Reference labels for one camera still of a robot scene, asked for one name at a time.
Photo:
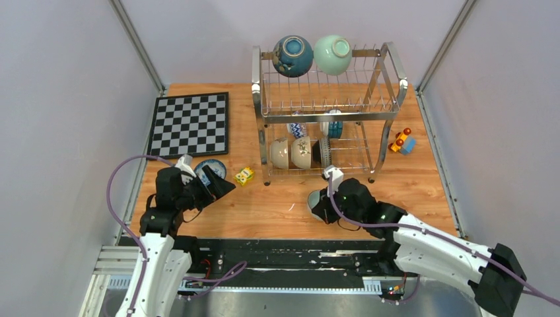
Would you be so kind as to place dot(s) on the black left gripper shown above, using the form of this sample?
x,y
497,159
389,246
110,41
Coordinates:
x,y
219,187

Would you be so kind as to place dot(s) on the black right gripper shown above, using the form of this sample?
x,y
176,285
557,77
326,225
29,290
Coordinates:
x,y
323,208

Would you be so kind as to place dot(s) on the pale green striped bowl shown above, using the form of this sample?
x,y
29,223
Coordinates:
x,y
315,206

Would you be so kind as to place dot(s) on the white blue floral bowl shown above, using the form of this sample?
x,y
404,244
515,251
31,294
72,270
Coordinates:
x,y
215,165

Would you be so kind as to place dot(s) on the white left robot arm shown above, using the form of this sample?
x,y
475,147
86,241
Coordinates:
x,y
165,256

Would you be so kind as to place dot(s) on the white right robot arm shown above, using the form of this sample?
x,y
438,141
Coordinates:
x,y
492,276

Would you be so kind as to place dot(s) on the steel two-tier dish rack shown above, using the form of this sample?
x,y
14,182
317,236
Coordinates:
x,y
366,99

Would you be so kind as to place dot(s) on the yellow green toy block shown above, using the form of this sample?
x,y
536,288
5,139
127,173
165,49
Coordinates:
x,y
244,175

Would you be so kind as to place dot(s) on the dark patterned rim bowl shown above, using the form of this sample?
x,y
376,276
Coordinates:
x,y
321,152

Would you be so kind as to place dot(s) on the cream bowl green leaf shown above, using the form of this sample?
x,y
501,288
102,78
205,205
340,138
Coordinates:
x,y
301,153

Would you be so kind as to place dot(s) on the black white chessboard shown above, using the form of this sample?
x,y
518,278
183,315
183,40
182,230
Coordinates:
x,y
197,125

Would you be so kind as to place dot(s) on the plain cream bowl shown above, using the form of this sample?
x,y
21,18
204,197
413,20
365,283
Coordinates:
x,y
279,153

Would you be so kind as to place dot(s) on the teal white striped bowl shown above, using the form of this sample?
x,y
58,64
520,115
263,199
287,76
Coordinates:
x,y
332,130

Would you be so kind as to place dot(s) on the orange blue toy car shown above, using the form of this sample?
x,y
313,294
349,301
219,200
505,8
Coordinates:
x,y
404,142

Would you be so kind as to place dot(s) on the mint green glazed bowl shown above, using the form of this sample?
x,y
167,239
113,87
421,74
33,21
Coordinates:
x,y
332,54

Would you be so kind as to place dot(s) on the dark blue glazed bowl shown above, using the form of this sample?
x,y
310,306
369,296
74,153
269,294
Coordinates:
x,y
292,56

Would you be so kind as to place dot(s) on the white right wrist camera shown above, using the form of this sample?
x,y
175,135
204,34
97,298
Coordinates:
x,y
334,176

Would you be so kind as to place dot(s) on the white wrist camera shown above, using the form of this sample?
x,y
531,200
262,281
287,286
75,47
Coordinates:
x,y
334,176
186,165

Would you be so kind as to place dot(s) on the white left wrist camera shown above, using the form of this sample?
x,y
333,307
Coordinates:
x,y
186,165

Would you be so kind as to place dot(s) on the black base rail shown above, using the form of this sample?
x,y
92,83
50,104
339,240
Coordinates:
x,y
289,264

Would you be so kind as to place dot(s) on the aluminium left frame post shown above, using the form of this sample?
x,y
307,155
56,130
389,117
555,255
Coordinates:
x,y
134,38

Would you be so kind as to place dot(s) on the aluminium frame post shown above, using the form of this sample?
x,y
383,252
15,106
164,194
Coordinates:
x,y
454,30
134,38

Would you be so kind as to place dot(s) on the aluminium right frame post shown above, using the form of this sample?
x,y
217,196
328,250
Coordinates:
x,y
454,30

